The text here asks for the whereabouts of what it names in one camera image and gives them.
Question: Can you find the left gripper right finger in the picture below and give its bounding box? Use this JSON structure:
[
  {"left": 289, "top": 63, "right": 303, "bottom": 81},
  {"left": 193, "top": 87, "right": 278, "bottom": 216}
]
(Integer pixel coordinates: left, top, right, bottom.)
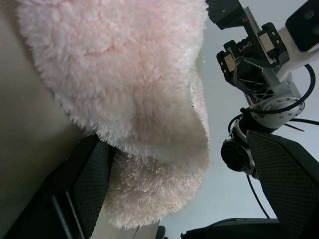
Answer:
[{"left": 246, "top": 130, "right": 319, "bottom": 239}]

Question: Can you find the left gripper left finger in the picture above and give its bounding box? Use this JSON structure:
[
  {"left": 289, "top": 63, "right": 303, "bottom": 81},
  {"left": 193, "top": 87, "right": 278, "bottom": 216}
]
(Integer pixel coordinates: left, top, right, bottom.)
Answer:
[{"left": 37, "top": 135, "right": 112, "bottom": 239}]

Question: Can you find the pink fluffy towel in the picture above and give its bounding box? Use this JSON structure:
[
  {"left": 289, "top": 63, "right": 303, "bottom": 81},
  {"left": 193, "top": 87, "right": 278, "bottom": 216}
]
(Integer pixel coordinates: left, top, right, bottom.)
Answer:
[{"left": 16, "top": 0, "right": 211, "bottom": 230}]

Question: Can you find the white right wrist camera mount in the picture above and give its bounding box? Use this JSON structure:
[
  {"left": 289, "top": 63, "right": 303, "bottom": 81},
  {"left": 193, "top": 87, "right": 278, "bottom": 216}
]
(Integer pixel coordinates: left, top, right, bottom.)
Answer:
[{"left": 273, "top": 0, "right": 319, "bottom": 84}]

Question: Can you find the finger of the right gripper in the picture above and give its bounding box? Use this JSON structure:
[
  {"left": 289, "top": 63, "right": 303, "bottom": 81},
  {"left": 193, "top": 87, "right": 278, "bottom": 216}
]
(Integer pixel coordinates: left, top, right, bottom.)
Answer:
[{"left": 205, "top": 0, "right": 250, "bottom": 30}]

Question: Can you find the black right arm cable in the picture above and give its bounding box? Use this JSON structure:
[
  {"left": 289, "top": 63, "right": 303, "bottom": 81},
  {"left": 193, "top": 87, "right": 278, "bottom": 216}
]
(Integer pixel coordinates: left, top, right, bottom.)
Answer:
[{"left": 228, "top": 63, "right": 316, "bottom": 220}]

